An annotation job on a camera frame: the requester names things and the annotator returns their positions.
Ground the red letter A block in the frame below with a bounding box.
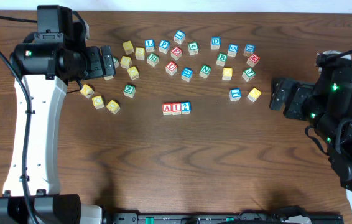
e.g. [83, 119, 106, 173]
[162, 103, 172, 116]

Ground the red letter I block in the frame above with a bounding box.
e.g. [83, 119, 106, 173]
[172, 103, 182, 115]

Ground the blue number 2 block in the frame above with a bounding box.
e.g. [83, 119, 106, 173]
[181, 101, 191, 114]

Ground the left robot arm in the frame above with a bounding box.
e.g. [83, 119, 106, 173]
[0, 5, 116, 224]

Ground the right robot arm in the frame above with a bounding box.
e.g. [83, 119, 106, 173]
[269, 50, 352, 210]

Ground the green block near left gripper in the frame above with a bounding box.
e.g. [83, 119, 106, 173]
[113, 57, 119, 68]

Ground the yellow block middle left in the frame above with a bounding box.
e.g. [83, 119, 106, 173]
[120, 56, 132, 69]

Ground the yellow letter K block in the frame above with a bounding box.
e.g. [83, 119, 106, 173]
[80, 84, 95, 99]

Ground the yellow block top left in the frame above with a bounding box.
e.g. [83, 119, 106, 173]
[123, 40, 134, 55]

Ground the yellow block lower middle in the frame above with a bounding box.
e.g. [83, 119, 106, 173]
[127, 66, 139, 80]

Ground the yellow block lower right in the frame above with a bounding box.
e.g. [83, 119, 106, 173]
[247, 88, 262, 102]

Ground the yellow letter C block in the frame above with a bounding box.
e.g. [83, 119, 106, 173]
[92, 95, 104, 109]

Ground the green letter Z block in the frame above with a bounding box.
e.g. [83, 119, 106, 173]
[123, 84, 136, 98]

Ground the yellow letter S block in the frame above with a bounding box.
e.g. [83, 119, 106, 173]
[135, 47, 146, 60]

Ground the yellow letter O block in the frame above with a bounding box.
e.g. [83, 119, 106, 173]
[106, 100, 120, 114]

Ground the green letter J block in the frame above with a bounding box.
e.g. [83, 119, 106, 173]
[242, 68, 256, 82]

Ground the green letter R block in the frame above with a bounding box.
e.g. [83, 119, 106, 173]
[147, 53, 159, 67]

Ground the blue letter L block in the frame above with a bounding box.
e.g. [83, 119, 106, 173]
[144, 39, 155, 52]

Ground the red letter M block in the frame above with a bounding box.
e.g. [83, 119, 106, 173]
[247, 54, 260, 67]

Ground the blue letter T block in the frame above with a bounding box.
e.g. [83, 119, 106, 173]
[229, 88, 241, 101]

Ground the blue letter P block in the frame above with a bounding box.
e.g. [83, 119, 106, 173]
[158, 40, 170, 54]

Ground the yellow letter G block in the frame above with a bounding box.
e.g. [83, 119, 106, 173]
[222, 67, 233, 80]

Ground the red letter U block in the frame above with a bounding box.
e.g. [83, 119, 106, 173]
[165, 61, 178, 76]

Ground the red letter E block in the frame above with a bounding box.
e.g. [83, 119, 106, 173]
[170, 46, 183, 60]

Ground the blue letter S block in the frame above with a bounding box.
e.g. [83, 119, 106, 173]
[227, 44, 239, 57]

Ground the green letter B block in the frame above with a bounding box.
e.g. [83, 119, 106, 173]
[216, 53, 228, 67]

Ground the blue block top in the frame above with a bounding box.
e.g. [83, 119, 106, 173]
[174, 30, 185, 45]

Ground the blue letter H block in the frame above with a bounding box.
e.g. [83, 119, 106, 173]
[181, 67, 193, 82]

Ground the green letter N block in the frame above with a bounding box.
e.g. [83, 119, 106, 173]
[199, 64, 211, 78]

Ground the green number 4 block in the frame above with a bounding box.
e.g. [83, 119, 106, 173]
[188, 42, 199, 55]

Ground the blue letter D block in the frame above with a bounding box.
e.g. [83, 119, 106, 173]
[211, 37, 221, 50]

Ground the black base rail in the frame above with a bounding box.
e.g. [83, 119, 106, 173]
[103, 206, 344, 224]

